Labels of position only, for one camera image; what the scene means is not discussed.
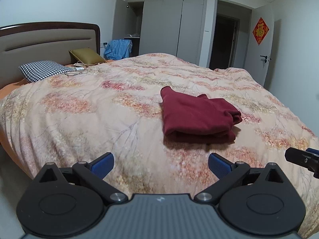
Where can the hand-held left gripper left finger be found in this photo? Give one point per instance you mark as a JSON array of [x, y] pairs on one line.
[[102, 165]]

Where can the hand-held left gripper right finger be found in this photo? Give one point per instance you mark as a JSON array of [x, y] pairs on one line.
[[219, 165]]

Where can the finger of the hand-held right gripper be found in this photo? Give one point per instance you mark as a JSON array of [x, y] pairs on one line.
[[302, 159], [312, 151]]

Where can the maroon long-sleeve shirt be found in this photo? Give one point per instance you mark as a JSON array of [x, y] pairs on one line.
[[197, 114]]

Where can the floral peach blanket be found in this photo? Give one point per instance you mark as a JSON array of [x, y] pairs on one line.
[[99, 117]]

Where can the white door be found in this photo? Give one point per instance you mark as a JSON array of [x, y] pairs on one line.
[[266, 74]]

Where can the olive green pillow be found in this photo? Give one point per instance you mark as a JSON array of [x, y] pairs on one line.
[[87, 56]]

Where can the houndstooth pillow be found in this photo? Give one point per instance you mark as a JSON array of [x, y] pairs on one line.
[[42, 71]]

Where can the blue cloth bag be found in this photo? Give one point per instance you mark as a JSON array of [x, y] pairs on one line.
[[117, 49]]

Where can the red diamond door decoration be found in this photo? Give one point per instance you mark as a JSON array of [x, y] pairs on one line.
[[260, 31]]

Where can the beige padded bed headboard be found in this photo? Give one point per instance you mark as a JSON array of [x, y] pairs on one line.
[[44, 44]]

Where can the grey wardrobe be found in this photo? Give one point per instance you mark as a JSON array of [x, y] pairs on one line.
[[162, 22]]

